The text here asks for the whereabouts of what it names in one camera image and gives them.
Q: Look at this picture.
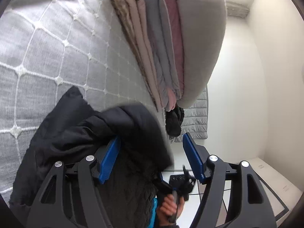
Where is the maroon folded blanket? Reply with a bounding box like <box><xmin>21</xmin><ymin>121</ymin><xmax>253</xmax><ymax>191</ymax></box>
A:
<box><xmin>157</xmin><ymin>0</ymin><xmax>186</xmax><ymax>100</ymax></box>

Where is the bed with grey checked cover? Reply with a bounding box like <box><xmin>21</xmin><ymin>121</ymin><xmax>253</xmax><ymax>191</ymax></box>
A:
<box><xmin>0</xmin><ymin>0</ymin><xmax>167</xmax><ymax>195</ymax></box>

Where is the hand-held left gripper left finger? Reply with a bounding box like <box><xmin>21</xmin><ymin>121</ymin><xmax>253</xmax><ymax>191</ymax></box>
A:
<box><xmin>24</xmin><ymin>135</ymin><xmax>121</xmax><ymax>228</ymax></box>

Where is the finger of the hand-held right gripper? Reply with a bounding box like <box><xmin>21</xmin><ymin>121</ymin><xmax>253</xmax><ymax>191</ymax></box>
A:
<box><xmin>155</xmin><ymin>171</ymin><xmax>171</xmax><ymax>192</ymax></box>

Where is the grey folded duvet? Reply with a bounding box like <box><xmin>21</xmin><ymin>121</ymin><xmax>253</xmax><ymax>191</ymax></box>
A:
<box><xmin>159</xmin><ymin>0</ymin><xmax>227</xmax><ymax>108</ymax></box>

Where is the black quilted jacket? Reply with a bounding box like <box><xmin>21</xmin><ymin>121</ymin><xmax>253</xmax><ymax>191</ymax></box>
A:
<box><xmin>9</xmin><ymin>85</ymin><xmax>175</xmax><ymax>228</ymax></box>

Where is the blue plastic stool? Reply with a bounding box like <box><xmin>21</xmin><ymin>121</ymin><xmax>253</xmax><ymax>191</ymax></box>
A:
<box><xmin>148</xmin><ymin>196</ymin><xmax>159</xmax><ymax>228</ymax></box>

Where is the person's right hand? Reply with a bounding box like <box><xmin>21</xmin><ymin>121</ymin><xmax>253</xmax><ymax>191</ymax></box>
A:
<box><xmin>158</xmin><ymin>193</ymin><xmax>184</xmax><ymax>227</ymax></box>

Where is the beige folded blanket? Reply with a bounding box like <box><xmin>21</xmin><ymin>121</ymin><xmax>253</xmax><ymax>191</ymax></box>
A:
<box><xmin>109</xmin><ymin>0</ymin><xmax>167</xmax><ymax>112</ymax></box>

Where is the small black puffer jacket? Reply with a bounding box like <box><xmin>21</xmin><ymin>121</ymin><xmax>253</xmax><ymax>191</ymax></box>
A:
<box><xmin>165</xmin><ymin>106</ymin><xmax>185</xmax><ymax>138</ymax></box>

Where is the patterned curtain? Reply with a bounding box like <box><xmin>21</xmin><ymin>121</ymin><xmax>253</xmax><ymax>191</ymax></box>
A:
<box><xmin>226</xmin><ymin>1</ymin><xmax>250</xmax><ymax>18</ymax></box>

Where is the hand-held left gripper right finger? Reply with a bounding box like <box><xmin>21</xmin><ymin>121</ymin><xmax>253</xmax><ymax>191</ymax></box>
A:
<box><xmin>182</xmin><ymin>132</ymin><xmax>278</xmax><ymax>228</ymax></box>

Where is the grey padded headboard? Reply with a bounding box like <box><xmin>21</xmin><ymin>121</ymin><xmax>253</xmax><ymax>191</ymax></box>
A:
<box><xmin>174</xmin><ymin>85</ymin><xmax>209</xmax><ymax>143</ymax></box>

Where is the pink folded blanket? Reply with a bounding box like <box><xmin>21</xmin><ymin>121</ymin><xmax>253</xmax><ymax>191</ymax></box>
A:
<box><xmin>164</xmin><ymin>88</ymin><xmax>177</xmax><ymax>112</ymax></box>

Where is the blue-grey folded blanket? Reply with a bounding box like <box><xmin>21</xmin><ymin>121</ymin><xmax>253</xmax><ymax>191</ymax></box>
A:
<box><xmin>129</xmin><ymin>0</ymin><xmax>176</xmax><ymax>107</ymax></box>

